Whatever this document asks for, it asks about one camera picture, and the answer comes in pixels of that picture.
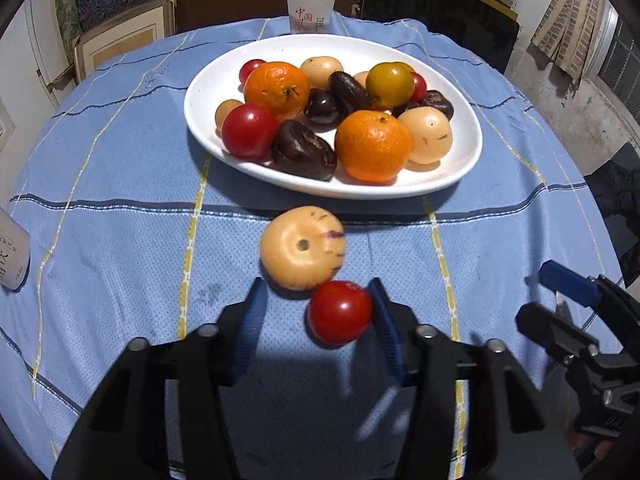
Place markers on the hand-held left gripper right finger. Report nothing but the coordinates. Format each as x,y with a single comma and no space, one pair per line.
387,330

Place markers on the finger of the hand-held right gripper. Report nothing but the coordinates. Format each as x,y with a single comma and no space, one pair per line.
565,277
550,327

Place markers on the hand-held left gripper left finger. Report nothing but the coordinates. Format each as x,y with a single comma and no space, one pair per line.
247,330

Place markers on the red cherry tomato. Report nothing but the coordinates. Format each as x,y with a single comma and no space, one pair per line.
340,312
251,67
419,86
248,130

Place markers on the purple striped pepino melon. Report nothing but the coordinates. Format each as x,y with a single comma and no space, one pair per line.
302,247

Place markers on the orange mandarin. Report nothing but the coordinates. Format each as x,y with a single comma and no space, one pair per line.
373,146
276,87

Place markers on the dark purple passion fruit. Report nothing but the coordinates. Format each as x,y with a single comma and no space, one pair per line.
302,150

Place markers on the dark brown water chestnut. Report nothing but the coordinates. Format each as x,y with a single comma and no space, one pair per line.
437,103
348,91

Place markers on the small tan longan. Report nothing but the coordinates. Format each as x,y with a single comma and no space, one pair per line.
226,112

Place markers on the white oval plate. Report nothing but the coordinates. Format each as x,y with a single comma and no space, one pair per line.
210,95

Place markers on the yellow green tomato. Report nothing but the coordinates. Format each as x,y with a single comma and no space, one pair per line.
389,85

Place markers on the tan pepino melon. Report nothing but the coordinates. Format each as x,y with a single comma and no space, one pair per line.
361,79

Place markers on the orange yellow tomato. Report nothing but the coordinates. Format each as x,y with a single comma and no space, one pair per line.
406,66

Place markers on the small striped pepino melon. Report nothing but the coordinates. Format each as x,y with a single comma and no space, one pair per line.
322,71

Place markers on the person's dark clothing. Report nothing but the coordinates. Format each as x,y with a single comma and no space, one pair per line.
617,195

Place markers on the blue checked tablecloth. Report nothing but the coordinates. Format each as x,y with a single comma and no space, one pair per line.
125,240

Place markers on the window with metal grille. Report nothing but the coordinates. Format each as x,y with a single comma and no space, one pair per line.
622,60

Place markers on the white beverage can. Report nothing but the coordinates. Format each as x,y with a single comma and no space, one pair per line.
12,255

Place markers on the brick pattern sheets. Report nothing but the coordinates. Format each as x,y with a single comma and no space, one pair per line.
565,30

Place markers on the framed picture in cardboard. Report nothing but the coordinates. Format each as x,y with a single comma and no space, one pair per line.
122,40

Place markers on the white paper cup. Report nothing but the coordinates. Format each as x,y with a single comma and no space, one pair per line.
310,12

